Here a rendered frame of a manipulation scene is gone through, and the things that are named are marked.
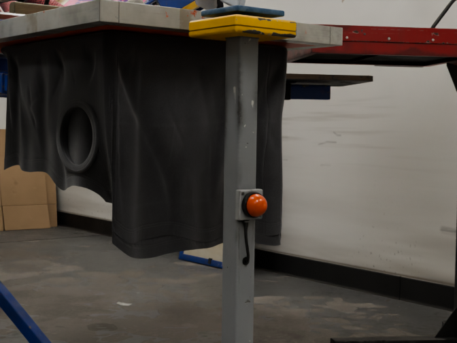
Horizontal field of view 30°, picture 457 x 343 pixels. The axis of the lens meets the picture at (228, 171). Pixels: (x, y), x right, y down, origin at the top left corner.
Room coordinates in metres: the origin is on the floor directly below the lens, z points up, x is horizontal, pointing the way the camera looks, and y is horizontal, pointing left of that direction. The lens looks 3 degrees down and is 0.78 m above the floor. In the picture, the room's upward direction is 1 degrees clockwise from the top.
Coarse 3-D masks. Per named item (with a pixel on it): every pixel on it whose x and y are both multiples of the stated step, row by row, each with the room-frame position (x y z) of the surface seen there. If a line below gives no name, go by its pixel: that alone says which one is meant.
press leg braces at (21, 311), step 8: (0, 280) 2.73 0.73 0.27; (0, 288) 2.70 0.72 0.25; (0, 296) 2.69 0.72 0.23; (8, 296) 2.70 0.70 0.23; (0, 304) 2.69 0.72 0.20; (8, 304) 2.68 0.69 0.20; (16, 304) 2.69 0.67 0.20; (8, 312) 2.68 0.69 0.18; (16, 312) 2.66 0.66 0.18; (24, 312) 2.69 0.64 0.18; (16, 320) 2.66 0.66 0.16; (24, 320) 2.66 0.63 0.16; (32, 320) 2.68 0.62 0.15; (24, 328) 2.65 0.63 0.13; (32, 328) 2.65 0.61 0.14; (24, 336) 2.65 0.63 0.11; (32, 336) 2.64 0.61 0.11; (40, 336) 2.64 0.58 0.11
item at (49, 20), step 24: (96, 0) 1.46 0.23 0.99; (0, 24) 1.78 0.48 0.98; (24, 24) 1.69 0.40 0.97; (48, 24) 1.60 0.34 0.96; (72, 24) 1.53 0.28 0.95; (96, 24) 1.51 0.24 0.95; (120, 24) 1.50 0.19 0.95; (144, 24) 1.51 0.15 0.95; (168, 24) 1.54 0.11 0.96; (312, 24) 1.76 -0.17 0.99; (288, 48) 1.90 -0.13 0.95
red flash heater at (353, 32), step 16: (352, 32) 2.73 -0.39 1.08; (368, 32) 2.73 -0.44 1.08; (384, 32) 2.74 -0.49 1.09; (400, 32) 2.75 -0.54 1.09; (416, 32) 2.76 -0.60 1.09; (432, 32) 2.76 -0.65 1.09; (448, 32) 2.77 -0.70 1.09; (320, 48) 2.71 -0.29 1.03; (336, 48) 2.72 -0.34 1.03; (352, 48) 2.73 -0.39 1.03; (368, 48) 2.74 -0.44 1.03; (384, 48) 2.74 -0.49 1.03; (400, 48) 2.75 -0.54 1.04; (416, 48) 2.76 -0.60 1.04; (432, 48) 2.77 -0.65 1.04; (448, 48) 2.77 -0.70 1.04; (352, 64) 3.17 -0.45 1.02; (368, 64) 3.17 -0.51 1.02; (384, 64) 3.18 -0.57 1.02; (400, 64) 3.19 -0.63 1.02; (416, 64) 3.20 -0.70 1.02; (432, 64) 3.13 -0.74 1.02
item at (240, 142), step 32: (192, 32) 1.42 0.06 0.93; (224, 32) 1.36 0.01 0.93; (256, 32) 1.36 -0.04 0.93; (288, 32) 1.40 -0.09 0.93; (256, 64) 1.42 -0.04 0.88; (256, 96) 1.42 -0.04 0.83; (224, 128) 1.43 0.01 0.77; (256, 128) 1.42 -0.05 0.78; (224, 160) 1.43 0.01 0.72; (224, 192) 1.42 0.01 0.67; (256, 192) 1.41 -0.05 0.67; (224, 224) 1.42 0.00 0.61; (224, 256) 1.42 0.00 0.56; (224, 288) 1.42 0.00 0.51; (224, 320) 1.42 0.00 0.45
